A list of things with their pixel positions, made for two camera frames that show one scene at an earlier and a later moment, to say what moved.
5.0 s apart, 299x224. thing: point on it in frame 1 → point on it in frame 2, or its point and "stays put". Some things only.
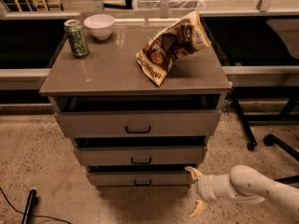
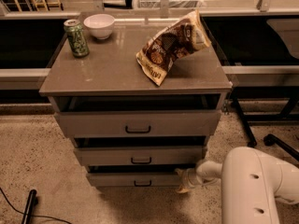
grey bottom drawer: [137, 175] stays put
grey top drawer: [195, 116] stays put
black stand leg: [30, 205] stays put
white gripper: [204, 188] → [197, 175]
